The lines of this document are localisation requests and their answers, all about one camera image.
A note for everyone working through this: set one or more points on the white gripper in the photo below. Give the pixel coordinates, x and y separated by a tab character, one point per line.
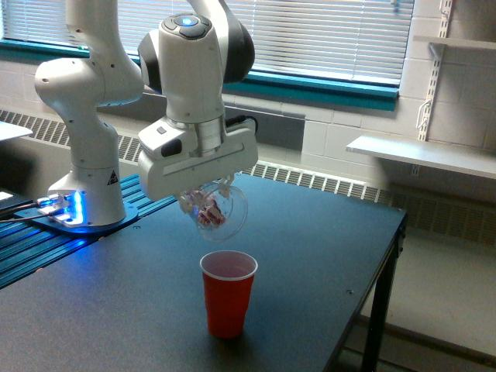
178	157

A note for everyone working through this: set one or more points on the clear plastic cup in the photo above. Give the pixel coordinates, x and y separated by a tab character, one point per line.
217	217

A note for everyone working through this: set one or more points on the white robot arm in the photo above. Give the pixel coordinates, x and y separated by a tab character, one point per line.
188	58

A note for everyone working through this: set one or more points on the red plastic cup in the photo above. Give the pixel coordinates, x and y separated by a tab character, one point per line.
228	277

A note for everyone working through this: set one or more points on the teal window sill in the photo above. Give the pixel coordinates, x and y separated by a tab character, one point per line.
308	90

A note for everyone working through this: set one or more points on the white window blinds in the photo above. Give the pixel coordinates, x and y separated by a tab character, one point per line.
363	41

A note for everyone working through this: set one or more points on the white side table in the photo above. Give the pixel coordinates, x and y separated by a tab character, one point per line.
10	131

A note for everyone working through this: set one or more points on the black table leg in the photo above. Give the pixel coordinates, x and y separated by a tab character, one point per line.
379	310

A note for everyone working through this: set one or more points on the white baseboard radiator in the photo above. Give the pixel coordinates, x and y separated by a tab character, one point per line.
436	214

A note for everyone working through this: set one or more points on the upper white shelf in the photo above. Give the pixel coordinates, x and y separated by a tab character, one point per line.
460	43

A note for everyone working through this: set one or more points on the white shelf bracket rail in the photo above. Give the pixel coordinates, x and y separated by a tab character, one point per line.
437	50

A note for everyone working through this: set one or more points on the white wall shelf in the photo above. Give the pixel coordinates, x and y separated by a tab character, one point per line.
446	157

